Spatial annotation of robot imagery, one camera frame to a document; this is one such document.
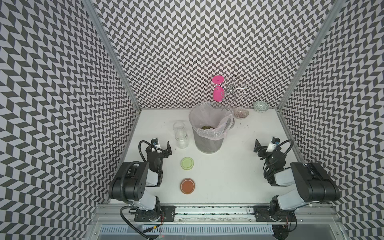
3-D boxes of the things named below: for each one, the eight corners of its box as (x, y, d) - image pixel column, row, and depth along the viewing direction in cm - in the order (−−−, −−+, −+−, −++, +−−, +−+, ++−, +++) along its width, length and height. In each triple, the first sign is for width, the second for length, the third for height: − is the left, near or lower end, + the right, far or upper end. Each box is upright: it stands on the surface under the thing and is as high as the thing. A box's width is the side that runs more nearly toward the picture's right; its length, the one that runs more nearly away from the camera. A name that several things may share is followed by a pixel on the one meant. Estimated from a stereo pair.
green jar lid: (180, 170, 89) (180, 168, 88) (181, 158, 94) (181, 156, 93) (194, 170, 89) (193, 168, 88) (194, 158, 94) (194, 156, 93)
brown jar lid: (180, 194, 81) (179, 193, 79) (181, 179, 86) (180, 177, 84) (195, 194, 81) (194, 193, 79) (195, 179, 86) (195, 177, 84)
